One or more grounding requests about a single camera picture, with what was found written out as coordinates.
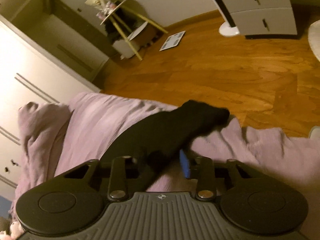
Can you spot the white chest of drawers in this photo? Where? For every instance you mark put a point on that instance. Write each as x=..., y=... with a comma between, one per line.
x=259, y=17

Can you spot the white bathroom scale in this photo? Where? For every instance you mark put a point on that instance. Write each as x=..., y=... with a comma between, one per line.
x=172, y=41

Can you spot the white wardrobe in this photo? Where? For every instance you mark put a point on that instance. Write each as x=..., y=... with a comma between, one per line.
x=43, y=60

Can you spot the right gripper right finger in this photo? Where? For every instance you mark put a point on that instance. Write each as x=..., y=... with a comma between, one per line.
x=202, y=169

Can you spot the black garment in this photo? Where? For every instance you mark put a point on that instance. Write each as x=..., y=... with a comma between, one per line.
x=156, y=140

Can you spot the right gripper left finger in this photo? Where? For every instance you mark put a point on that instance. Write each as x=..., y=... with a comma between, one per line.
x=123, y=171

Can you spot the round side table gold legs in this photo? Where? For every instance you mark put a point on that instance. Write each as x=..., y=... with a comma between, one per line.
x=113, y=23

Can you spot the flower bouquet on table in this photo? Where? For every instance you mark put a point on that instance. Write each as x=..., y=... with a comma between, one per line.
x=100, y=2

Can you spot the white fan base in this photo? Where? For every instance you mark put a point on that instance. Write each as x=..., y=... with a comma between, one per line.
x=227, y=31

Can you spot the purple folded blanket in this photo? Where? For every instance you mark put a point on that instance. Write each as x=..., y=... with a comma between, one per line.
x=58, y=137

